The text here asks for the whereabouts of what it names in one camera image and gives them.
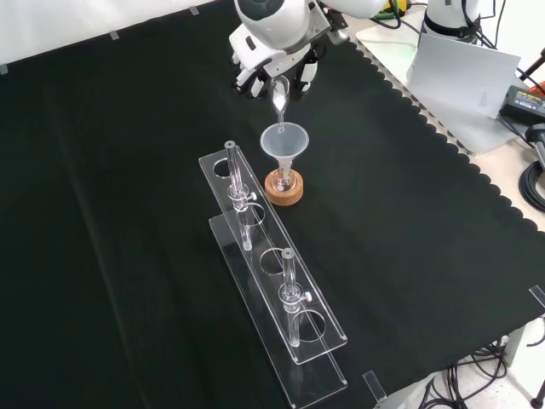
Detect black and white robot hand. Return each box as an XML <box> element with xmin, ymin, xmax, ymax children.
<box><xmin>228</xmin><ymin>25</ymin><xmax>319</xmax><ymax>100</ymax></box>

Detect translucent plastic funnel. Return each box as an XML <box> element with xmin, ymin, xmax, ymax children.
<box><xmin>260</xmin><ymin>122</ymin><xmax>310</xmax><ymax>180</ymax></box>

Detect round-bottom glass flask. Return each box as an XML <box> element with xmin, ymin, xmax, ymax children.
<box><xmin>274</xmin><ymin>166</ymin><xmax>297</xmax><ymax>193</ymax></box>

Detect clear acrylic funnel stand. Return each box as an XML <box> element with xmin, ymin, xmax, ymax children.
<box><xmin>198</xmin><ymin>140</ymin><xmax>348</xmax><ymax>406</ymax></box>

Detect grey paper card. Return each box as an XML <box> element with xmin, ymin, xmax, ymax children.
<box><xmin>406</xmin><ymin>32</ymin><xmax>523</xmax><ymax>120</ymax></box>

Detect black bench cloth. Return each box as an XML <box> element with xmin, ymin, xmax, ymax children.
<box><xmin>0</xmin><ymin>3</ymin><xmax>545</xmax><ymax>409</ymax></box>

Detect black power adapter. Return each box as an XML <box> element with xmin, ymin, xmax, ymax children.
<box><xmin>497</xmin><ymin>84</ymin><xmax>545</xmax><ymax>124</ymax></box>

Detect black tripod leg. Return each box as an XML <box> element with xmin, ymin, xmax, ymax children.
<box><xmin>517</xmin><ymin>46</ymin><xmax>545</xmax><ymax>82</ymax></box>

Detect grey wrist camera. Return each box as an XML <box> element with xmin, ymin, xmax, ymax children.
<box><xmin>326</xmin><ymin>25</ymin><xmax>351</xmax><ymax>46</ymax></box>

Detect green cable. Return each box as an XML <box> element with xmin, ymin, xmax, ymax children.
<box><xmin>369</xmin><ymin>0</ymin><xmax>410</xmax><ymax>20</ymax></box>

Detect cork ring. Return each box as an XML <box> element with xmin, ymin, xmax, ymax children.
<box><xmin>264</xmin><ymin>169</ymin><xmax>305</xmax><ymax>207</ymax></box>

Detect black and grey clamp handle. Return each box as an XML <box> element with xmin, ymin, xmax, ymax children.
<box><xmin>525</xmin><ymin>124</ymin><xmax>545</xmax><ymax>171</ymax></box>

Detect coiled black cable bundle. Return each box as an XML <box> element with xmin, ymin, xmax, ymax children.
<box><xmin>519</xmin><ymin>161</ymin><xmax>545</xmax><ymax>210</ymax></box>

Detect black floor cables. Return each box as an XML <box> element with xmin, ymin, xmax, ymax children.
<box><xmin>419</xmin><ymin>336</ymin><xmax>545</xmax><ymax>409</ymax></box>

